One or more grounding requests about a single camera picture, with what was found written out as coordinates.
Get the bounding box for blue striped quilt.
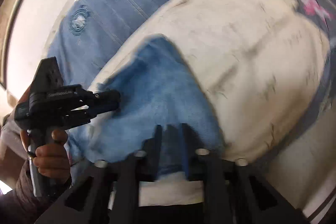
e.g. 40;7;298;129
48;0;168;89

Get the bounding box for left forearm dark sleeve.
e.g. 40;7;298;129
0;160;73;224

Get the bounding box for cream leaf-print bedsheet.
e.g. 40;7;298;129
89;0;332;208

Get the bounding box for blue denim jeans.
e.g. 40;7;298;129
66;36;224;179

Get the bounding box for left hand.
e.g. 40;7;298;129
33;129;71;185

